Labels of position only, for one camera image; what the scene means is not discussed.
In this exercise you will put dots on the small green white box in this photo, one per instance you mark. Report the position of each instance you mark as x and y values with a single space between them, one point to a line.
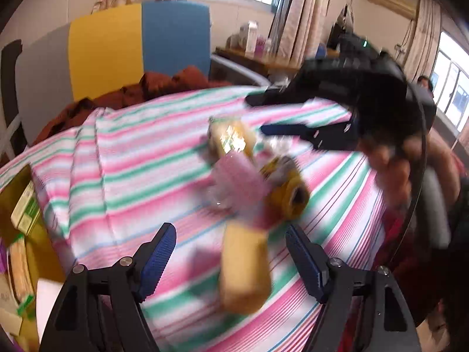
27 210

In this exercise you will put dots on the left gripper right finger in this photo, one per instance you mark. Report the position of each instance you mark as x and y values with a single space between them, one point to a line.
384 321

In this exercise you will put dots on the wooden side desk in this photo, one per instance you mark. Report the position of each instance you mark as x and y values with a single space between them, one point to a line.
266 65

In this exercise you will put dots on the white cardboard box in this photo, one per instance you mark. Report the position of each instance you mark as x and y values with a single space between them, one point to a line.
10 320

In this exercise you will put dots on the purple snack packet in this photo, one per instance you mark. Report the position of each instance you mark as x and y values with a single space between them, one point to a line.
3 258

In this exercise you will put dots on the green yellow cracker pack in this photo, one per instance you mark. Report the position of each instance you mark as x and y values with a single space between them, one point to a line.
230 134

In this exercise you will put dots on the striped pink green bedsheet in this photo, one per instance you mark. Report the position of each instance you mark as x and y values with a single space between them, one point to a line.
107 186

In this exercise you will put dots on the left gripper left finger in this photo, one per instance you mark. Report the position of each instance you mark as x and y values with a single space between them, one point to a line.
76 322

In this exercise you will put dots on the long yellow bread bar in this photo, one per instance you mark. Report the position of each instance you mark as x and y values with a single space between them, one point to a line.
244 280

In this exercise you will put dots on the gold metal tin tray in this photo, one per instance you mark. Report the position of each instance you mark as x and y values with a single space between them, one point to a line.
27 256

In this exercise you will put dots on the white foam block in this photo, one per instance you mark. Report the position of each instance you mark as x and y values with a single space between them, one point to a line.
47 293

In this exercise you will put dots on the white carton on desk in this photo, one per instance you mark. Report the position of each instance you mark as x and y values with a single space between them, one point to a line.
248 34

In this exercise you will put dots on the wall air conditioner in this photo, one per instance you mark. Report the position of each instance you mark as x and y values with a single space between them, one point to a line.
400 7

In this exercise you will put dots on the pink wrapped packet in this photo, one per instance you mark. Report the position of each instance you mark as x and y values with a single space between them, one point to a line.
238 187

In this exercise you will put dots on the black rolled mat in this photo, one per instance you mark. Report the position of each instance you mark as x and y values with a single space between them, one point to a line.
14 138

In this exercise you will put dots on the person right hand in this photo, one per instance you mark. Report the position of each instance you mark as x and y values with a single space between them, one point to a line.
393 173

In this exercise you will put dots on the grey yellow blue headboard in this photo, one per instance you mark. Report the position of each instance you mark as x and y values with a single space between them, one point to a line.
102 52

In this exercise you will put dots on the sesame cracker pack green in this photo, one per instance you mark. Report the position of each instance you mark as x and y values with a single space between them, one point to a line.
20 279

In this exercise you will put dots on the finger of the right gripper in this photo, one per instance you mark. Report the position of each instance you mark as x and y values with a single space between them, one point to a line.
293 130
291 94

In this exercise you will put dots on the dark red blanket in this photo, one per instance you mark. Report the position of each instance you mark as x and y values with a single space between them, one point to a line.
152 85

